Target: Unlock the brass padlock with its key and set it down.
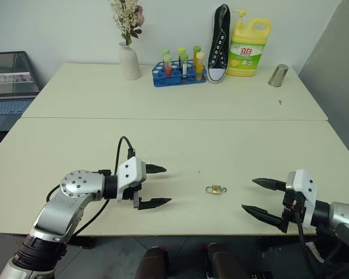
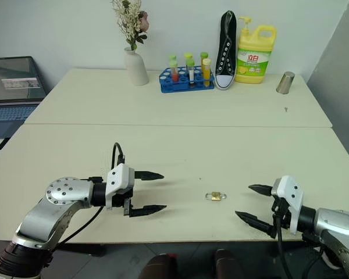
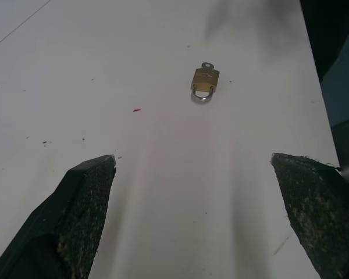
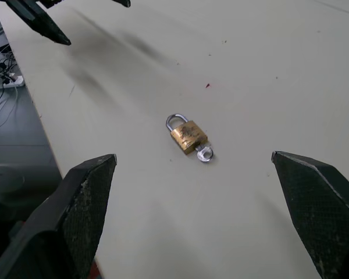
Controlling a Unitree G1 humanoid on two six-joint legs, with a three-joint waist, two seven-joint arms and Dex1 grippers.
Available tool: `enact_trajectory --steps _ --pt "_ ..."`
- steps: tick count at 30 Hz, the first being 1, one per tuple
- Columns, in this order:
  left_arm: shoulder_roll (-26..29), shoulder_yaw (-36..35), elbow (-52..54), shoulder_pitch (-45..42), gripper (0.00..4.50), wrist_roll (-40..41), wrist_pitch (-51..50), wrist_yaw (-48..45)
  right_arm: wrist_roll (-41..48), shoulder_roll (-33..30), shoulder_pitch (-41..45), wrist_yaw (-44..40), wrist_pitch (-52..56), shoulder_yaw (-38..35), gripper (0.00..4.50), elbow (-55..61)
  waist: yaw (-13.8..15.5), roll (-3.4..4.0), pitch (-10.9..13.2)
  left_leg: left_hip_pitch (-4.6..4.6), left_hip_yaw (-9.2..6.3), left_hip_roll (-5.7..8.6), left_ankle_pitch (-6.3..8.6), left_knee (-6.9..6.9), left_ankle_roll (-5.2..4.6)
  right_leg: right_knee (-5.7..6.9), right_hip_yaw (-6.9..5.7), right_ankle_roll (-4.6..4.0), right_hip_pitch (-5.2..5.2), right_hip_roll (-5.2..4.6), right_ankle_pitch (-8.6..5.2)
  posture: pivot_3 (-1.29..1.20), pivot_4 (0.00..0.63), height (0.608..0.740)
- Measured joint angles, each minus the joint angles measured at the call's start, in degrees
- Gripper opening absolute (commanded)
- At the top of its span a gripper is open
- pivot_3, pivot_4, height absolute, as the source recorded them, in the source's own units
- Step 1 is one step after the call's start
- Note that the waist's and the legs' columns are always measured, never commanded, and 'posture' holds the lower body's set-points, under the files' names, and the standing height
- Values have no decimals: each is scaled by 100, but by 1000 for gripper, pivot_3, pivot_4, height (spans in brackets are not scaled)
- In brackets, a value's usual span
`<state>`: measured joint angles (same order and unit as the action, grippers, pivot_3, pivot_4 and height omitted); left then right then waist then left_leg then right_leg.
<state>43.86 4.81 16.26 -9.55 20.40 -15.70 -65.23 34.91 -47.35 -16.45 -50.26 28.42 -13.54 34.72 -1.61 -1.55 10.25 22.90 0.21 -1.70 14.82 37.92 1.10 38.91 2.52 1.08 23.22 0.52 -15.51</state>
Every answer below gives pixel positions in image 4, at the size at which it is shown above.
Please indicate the white power strip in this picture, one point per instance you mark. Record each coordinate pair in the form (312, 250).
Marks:
(8, 82)

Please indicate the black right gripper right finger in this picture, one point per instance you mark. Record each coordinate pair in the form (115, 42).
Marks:
(322, 209)

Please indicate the silver key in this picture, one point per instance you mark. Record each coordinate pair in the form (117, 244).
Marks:
(205, 154)

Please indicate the brass padlock with silver shackle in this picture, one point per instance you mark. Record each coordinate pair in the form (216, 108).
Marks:
(186, 134)

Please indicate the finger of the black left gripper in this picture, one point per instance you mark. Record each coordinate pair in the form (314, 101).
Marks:
(43, 21)
(123, 2)

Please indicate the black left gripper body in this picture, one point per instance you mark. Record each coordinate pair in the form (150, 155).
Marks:
(50, 3)

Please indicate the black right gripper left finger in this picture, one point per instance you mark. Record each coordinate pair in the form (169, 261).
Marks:
(75, 209)

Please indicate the grey round base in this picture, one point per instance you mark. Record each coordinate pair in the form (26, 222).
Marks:
(3, 180)

